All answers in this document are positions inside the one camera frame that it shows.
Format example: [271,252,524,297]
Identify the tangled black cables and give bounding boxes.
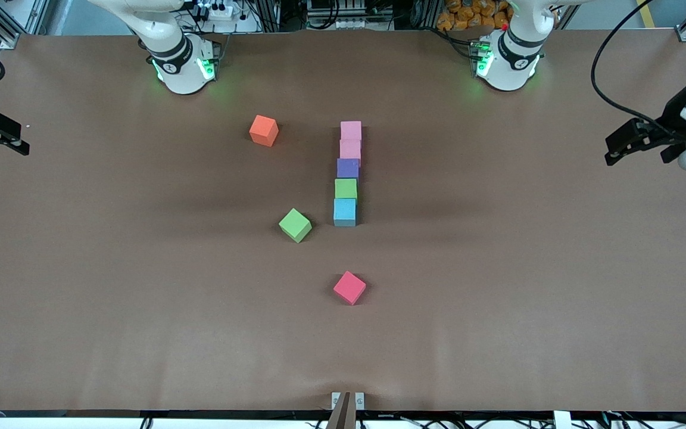
[602,400,686,429]

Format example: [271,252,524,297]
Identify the metal mounting bracket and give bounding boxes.
[331,391,366,412]

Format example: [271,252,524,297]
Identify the bag of oranges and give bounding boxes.
[436,0,510,32]

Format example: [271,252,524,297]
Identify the white power strip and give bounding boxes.
[197,3,236,21]

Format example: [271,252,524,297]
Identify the orange foam cube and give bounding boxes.
[249,115,280,148]

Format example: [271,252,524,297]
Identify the cyan foam cube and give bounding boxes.
[333,198,358,228]

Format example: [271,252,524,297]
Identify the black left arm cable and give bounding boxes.
[590,0,674,132]

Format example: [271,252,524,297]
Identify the metal equipment rack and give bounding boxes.
[304,0,373,29]

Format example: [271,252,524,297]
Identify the red pink foam cube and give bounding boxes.
[333,271,367,306]

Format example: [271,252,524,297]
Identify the brown table cover sheet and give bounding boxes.
[0,29,686,413]

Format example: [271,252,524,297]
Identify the brown upright post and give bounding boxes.
[326,392,357,429]

